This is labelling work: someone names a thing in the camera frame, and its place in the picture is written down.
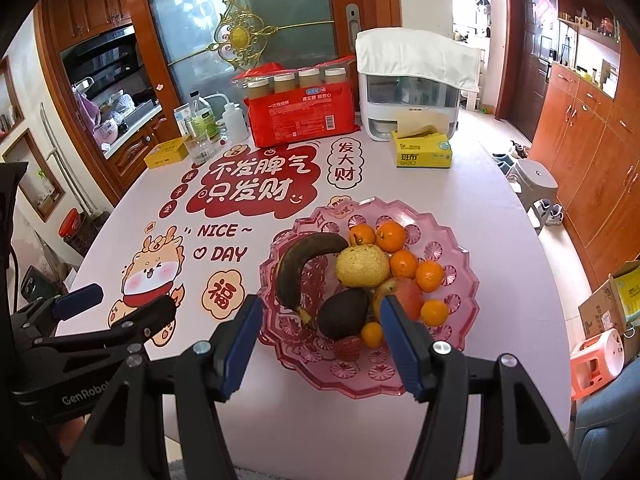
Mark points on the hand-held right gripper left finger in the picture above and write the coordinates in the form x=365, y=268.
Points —
x=240, y=345

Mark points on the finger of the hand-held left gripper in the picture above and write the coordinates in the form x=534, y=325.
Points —
x=77, y=300
x=150, y=315

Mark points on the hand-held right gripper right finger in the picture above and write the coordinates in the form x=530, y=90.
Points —
x=405, y=350

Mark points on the small orange mandarin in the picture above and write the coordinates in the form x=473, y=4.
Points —
x=362, y=235
x=372, y=335
x=434, y=312
x=390, y=236
x=429, y=276
x=403, y=264

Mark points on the red yellow apple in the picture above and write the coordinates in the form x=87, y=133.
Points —
x=407, y=295

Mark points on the red lychee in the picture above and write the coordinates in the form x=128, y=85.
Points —
x=347, y=347

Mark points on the pink plastic fruit bowl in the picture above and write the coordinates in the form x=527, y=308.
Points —
x=350, y=375

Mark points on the dark avocado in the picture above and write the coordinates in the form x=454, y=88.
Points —
x=342, y=312

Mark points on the overripe dark banana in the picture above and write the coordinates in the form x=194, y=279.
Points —
x=295, y=270

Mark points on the yellow pear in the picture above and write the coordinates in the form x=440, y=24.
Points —
x=362, y=266

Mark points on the red container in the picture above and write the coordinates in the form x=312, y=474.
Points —
x=70, y=222

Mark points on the small yellow box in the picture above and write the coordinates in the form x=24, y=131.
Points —
x=162, y=155

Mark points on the wooden lower kitchen cabinet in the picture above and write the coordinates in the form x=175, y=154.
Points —
x=135, y=150

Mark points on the pink printed tablecloth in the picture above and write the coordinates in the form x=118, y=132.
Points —
x=500, y=210

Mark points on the yellow tissue box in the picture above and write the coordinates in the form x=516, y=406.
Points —
x=422, y=155

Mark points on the cardboard box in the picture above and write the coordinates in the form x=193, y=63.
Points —
x=600, y=310

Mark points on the pair of shoes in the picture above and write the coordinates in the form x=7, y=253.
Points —
x=517, y=150
x=550, y=212

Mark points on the clear bottle with green label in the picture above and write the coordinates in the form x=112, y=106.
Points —
x=200, y=117

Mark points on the white squeeze bottle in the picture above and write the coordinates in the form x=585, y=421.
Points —
x=235, y=122

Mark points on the grey plastic stool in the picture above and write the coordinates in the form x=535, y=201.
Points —
x=532, y=177

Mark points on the red pack of paper cups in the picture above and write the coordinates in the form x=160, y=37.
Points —
x=300, y=120

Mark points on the gold door ornament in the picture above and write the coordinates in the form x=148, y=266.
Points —
x=240, y=35

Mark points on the wooden upper kitchen cabinets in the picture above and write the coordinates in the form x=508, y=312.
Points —
x=90, y=5

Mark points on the white cloth cover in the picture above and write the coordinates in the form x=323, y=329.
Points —
x=415, y=52

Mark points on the dark wooden entry door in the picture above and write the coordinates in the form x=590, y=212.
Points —
x=525, y=75

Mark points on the frosted glass sliding door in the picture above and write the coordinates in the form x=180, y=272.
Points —
x=300, y=0

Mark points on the chrome pipe rail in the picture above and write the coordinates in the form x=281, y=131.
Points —
x=55, y=160

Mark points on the wooden wall cabinet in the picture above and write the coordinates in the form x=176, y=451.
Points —
x=600, y=160

